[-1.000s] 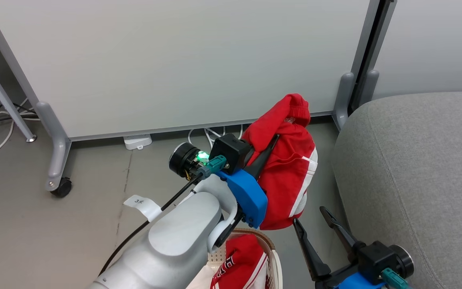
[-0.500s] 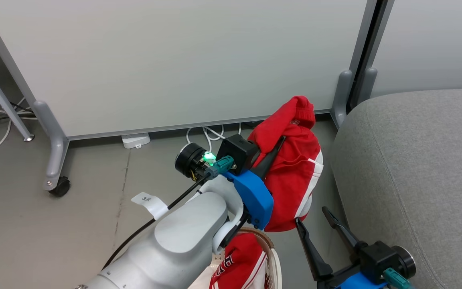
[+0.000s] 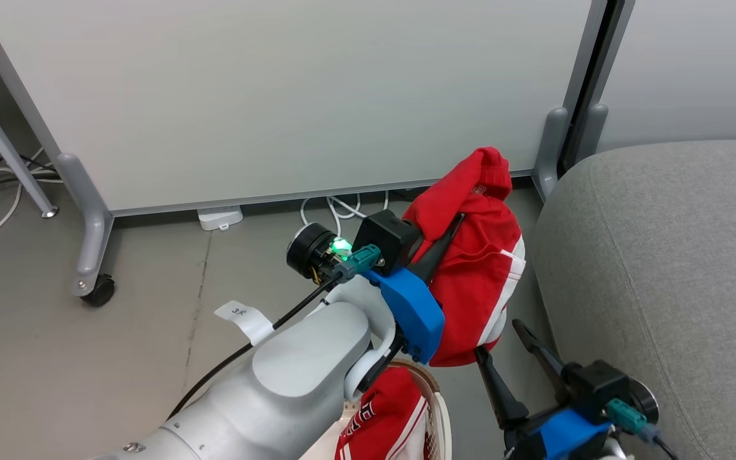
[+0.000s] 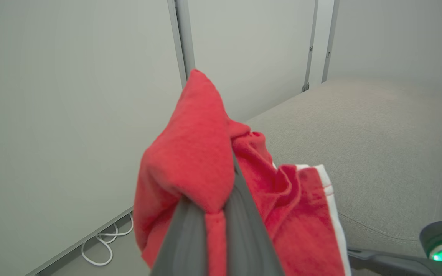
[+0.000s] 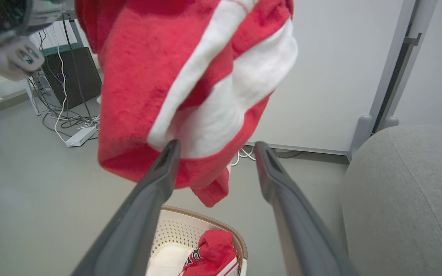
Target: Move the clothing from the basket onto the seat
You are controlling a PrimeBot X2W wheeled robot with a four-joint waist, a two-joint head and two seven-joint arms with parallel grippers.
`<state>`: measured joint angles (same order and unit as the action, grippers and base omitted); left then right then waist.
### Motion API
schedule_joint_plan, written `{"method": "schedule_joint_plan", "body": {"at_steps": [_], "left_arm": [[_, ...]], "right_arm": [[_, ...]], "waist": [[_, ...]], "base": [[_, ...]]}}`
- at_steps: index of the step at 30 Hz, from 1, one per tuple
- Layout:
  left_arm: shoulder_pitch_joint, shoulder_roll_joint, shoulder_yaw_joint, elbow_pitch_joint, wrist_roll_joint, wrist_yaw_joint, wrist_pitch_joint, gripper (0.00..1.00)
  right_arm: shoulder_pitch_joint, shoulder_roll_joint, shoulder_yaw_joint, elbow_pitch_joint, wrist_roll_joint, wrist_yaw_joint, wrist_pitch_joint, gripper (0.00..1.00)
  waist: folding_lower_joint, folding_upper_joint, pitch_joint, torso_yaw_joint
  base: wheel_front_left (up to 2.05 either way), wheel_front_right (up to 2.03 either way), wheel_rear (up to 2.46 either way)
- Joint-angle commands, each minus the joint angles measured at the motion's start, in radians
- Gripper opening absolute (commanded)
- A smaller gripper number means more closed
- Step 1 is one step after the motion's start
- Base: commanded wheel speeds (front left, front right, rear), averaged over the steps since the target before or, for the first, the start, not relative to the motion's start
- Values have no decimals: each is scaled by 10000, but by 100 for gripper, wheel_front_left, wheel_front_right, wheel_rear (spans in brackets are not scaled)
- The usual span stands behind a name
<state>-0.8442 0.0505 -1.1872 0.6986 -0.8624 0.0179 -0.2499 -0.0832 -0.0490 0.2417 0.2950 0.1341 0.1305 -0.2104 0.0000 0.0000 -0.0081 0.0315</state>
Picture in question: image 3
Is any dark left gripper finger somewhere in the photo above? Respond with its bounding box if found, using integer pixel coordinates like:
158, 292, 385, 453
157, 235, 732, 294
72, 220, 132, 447
410, 213, 466, 286

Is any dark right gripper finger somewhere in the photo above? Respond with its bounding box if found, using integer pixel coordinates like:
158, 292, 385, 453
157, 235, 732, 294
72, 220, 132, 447
474, 346, 530, 431
511, 318, 568, 392

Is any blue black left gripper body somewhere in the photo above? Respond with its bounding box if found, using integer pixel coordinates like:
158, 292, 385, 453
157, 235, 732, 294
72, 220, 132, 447
287, 222, 447, 366

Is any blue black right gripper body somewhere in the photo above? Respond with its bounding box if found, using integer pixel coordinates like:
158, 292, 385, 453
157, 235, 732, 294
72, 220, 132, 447
502, 381, 661, 460

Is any plain red garment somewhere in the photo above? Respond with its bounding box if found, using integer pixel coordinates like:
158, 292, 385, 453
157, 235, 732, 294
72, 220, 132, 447
401, 146, 527, 369

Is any red white lettered jersey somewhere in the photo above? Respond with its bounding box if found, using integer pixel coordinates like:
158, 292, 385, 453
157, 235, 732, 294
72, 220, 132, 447
335, 365, 431, 460

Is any cream perforated laundry basket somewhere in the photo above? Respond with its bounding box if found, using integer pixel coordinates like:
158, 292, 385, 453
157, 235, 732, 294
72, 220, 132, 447
336, 358, 454, 460

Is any grey fabric sofa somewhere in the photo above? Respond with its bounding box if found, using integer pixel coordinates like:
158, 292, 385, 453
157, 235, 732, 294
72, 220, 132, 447
529, 139, 736, 460

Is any white paper label tag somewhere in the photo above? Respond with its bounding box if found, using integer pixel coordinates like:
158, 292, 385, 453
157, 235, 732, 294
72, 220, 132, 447
214, 300, 275, 347

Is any white power adapter box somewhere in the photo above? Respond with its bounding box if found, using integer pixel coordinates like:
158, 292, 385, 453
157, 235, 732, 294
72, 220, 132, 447
197, 205, 245, 233

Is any large white partition board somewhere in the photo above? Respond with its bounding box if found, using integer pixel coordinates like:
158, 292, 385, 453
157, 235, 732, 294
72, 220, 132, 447
0, 0, 610, 219

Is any narrow white partition board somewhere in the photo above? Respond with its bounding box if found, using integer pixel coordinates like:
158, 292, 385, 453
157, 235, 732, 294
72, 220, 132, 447
588, 0, 736, 155

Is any grey partition foot with caster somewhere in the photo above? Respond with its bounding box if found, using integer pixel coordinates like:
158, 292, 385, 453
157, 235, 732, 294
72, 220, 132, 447
55, 151, 117, 308

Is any grey metal table leg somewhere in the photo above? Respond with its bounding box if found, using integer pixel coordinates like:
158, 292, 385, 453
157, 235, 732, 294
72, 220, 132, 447
0, 63, 60, 220

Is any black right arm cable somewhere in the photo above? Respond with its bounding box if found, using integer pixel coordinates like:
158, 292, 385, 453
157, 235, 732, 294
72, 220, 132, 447
603, 398, 680, 460

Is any thin black cable under board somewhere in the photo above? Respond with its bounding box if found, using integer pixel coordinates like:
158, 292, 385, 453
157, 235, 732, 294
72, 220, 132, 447
386, 187, 434, 203

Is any coiled white cable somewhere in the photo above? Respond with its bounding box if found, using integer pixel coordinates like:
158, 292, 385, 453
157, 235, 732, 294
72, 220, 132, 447
299, 191, 390, 238

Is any long white floor cable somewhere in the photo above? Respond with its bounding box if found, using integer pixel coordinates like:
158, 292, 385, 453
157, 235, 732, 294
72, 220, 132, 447
0, 146, 64, 245

